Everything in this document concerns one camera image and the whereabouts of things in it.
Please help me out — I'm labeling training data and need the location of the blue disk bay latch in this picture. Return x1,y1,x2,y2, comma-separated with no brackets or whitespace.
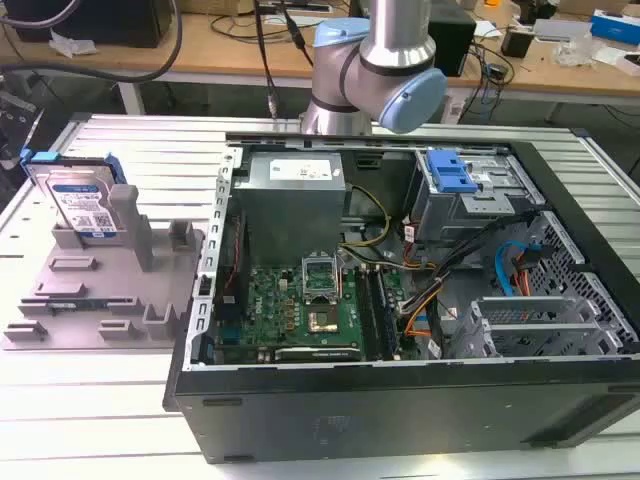
425,148,478,196

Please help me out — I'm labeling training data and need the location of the grey metal disk bay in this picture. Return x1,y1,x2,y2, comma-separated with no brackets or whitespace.
405,148,546,246

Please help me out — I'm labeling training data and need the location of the hard disk in blue carrier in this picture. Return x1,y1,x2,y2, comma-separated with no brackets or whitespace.
19,147,126,246

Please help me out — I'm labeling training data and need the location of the socket cover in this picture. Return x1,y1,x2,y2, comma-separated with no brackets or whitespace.
299,252,342,305

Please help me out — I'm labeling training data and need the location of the grey power supply unit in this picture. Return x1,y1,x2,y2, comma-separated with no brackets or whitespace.
233,150,351,270

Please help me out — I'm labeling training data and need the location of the green Dell motherboard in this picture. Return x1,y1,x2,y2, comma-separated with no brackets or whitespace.
215,263,401,362

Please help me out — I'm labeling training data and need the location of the RAM slot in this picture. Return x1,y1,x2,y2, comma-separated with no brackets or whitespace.
354,267,383,361
374,267,401,361

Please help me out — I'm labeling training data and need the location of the black open PC case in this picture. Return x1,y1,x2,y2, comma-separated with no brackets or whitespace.
163,130,640,466

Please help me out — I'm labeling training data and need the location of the wooden desk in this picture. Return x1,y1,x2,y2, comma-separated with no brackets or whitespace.
0,0,640,96

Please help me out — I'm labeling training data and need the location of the grey plastic parts rack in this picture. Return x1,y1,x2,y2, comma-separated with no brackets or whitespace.
0,183,208,352

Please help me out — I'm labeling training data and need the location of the black computer tower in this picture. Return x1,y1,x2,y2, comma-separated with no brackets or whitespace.
427,5,477,78

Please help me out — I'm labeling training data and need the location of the RAM stick on rack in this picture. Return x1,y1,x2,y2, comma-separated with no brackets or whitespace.
45,298,109,311

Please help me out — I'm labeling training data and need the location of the black box on desk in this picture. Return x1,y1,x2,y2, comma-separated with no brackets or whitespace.
13,0,174,49

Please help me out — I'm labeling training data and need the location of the blue white cardboard box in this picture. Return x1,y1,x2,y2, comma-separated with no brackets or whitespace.
589,7,640,47

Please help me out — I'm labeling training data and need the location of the yellow black power wire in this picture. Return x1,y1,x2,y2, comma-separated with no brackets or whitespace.
339,184,392,249

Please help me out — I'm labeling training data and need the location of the black braided wire bundle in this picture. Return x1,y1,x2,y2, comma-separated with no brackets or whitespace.
399,209,541,314

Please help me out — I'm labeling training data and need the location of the black hanging cable with plug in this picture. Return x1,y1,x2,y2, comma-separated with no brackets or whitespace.
252,0,281,120

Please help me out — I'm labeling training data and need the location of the blue SATA wire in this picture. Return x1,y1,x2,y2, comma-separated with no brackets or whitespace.
492,238,542,301

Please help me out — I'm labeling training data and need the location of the orange wire bundle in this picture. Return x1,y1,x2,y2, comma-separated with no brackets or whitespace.
510,248,542,311

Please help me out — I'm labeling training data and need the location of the silver drive cage bracket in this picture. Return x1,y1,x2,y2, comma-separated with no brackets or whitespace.
464,294,626,357

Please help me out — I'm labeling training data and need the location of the thick grey cable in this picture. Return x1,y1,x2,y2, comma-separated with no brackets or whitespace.
0,0,182,84

